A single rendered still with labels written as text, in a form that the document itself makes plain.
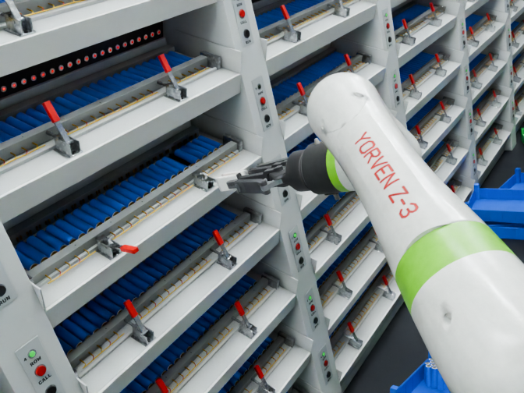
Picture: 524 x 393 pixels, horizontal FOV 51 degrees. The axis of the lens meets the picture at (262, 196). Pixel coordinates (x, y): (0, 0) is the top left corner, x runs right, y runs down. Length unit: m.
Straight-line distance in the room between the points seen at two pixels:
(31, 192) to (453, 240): 0.63
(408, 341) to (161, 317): 1.10
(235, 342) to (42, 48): 0.78
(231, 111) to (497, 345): 0.93
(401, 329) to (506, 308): 1.61
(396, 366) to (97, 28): 1.43
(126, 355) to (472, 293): 0.74
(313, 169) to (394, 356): 1.17
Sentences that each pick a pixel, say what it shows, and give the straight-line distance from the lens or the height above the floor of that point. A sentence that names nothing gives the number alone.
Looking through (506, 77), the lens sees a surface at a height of 0.42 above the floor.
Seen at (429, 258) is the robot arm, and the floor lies 1.04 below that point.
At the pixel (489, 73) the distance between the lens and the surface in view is 3.02.
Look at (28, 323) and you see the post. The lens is 0.95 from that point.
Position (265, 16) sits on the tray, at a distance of 1.54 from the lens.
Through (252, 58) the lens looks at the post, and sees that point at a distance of 1.28.
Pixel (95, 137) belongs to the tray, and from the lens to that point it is 1.01.
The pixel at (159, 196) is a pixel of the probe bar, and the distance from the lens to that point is 1.13.
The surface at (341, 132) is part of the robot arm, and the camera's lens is 0.73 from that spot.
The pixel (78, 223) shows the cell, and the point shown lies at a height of 0.96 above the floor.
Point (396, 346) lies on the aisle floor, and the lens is 2.04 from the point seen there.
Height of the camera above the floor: 1.34
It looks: 24 degrees down
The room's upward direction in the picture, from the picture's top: 15 degrees counter-clockwise
